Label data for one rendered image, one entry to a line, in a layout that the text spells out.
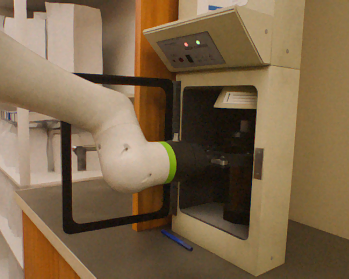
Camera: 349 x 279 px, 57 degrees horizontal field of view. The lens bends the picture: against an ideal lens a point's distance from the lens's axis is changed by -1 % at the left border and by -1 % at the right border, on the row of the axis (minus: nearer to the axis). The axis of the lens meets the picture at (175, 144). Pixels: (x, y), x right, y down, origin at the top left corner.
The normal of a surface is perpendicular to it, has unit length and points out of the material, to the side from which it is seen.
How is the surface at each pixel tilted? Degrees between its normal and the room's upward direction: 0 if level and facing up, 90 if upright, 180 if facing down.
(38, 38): 82
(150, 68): 90
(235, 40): 135
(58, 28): 84
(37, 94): 120
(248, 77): 90
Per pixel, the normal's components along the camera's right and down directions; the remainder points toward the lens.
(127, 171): 0.04, 0.06
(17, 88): 0.68, 0.60
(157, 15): 0.61, 0.12
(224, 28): -0.58, 0.74
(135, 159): 0.33, -0.26
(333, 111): -0.79, 0.06
